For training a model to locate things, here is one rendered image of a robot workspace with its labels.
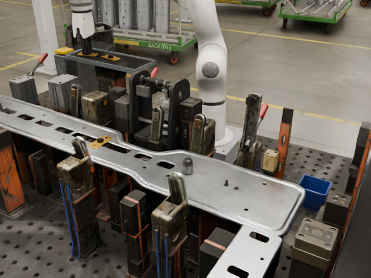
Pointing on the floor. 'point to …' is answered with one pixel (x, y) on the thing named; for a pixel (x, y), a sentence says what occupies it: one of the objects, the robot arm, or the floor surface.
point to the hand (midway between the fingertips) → (86, 48)
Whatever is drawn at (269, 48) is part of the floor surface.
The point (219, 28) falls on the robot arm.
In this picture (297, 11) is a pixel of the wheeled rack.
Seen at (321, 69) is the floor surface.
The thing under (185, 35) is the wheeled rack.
